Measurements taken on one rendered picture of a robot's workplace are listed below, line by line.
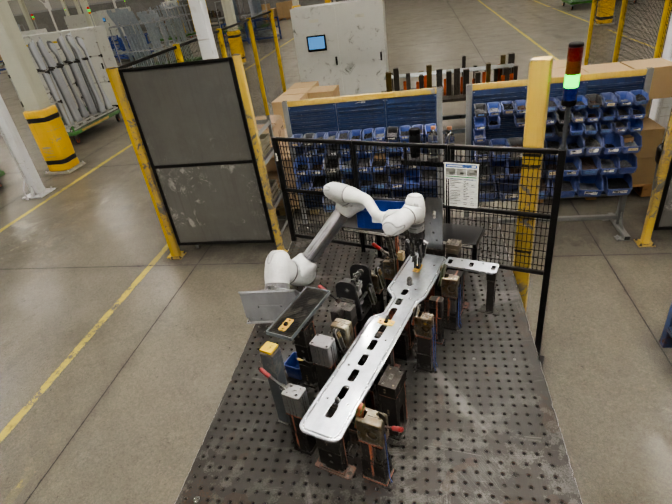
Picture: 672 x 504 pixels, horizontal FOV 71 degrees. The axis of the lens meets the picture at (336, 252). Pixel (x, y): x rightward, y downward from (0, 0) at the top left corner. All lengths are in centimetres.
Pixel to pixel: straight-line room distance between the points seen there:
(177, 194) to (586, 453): 411
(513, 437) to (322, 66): 781
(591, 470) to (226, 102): 385
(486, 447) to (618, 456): 117
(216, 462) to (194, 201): 322
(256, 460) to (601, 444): 199
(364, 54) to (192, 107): 495
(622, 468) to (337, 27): 773
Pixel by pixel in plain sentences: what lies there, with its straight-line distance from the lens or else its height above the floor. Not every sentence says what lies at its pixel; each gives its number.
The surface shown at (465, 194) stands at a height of 124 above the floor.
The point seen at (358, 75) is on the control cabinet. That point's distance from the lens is 915.
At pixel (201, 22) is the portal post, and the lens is 665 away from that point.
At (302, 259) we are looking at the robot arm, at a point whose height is 95.
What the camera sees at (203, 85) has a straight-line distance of 458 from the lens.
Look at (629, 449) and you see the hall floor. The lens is 333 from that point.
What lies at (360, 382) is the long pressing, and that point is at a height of 100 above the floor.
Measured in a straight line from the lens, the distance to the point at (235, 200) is 490.
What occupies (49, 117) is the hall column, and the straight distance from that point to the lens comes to 963.
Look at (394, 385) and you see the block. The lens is 203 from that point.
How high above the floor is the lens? 252
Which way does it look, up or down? 31 degrees down
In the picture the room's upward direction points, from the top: 8 degrees counter-clockwise
